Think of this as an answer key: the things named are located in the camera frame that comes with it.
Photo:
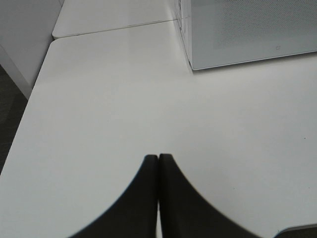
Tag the white microwave oven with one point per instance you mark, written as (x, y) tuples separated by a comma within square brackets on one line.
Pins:
[(247, 32)]

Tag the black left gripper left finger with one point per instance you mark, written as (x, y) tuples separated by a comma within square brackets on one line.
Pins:
[(134, 214)]

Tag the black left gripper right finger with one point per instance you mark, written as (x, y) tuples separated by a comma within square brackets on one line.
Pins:
[(193, 205)]

